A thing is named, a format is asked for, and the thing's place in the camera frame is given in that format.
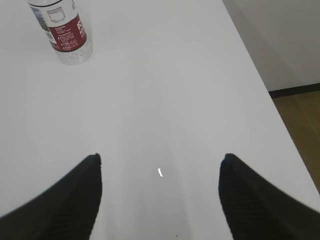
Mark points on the clear plastic water bottle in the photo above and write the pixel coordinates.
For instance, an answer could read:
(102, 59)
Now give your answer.
(61, 23)

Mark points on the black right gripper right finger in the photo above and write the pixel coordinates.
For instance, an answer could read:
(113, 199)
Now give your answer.
(255, 209)

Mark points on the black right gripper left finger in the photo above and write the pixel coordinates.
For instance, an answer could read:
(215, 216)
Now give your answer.
(65, 211)

